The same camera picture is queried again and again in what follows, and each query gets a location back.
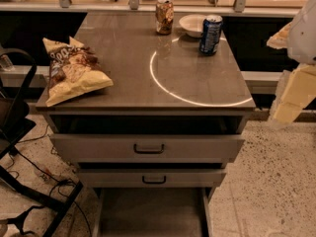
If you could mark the white bowl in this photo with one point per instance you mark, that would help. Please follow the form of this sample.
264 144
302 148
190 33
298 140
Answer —
192 25

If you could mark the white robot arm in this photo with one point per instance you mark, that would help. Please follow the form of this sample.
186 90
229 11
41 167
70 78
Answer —
301 47

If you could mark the metal railing frame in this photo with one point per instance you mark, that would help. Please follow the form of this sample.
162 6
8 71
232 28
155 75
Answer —
251 8

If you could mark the grey drawer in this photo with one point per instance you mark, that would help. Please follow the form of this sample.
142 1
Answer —
152 178
101 148

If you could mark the brown patterned soda can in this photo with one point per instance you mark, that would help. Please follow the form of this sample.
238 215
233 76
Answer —
164 16

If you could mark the middle grey drawer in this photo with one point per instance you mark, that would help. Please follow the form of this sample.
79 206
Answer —
152 178

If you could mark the grey drawer cabinet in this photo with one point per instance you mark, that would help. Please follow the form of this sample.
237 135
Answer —
163 85

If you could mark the brown yellow chip bag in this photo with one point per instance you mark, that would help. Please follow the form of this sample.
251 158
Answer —
74 70

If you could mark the upper grey drawer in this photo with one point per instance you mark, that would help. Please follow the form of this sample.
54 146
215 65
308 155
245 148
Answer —
101 148

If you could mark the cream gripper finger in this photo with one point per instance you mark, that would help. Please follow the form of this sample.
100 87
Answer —
279 39
299 92

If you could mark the bottom open drawer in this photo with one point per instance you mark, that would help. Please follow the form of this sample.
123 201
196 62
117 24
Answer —
178 212

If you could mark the blue pepsi can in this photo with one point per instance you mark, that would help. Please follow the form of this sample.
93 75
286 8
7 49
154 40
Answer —
211 32

